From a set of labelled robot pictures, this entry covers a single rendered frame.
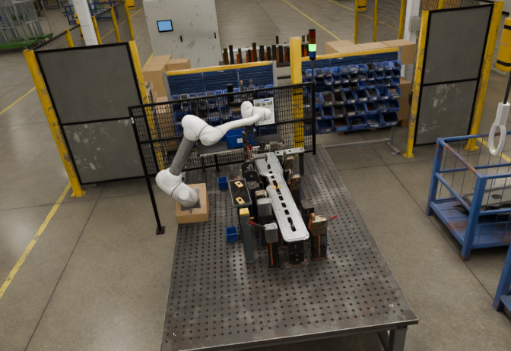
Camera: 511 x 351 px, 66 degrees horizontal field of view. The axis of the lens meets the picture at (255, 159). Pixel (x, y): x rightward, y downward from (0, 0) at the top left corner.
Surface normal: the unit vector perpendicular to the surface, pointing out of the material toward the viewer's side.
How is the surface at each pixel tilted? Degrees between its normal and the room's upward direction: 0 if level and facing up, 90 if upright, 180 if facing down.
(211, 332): 0
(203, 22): 90
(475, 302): 0
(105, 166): 93
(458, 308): 0
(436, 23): 91
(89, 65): 89
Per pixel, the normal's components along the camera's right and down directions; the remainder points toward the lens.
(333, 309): -0.08, -0.88
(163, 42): 0.08, 0.47
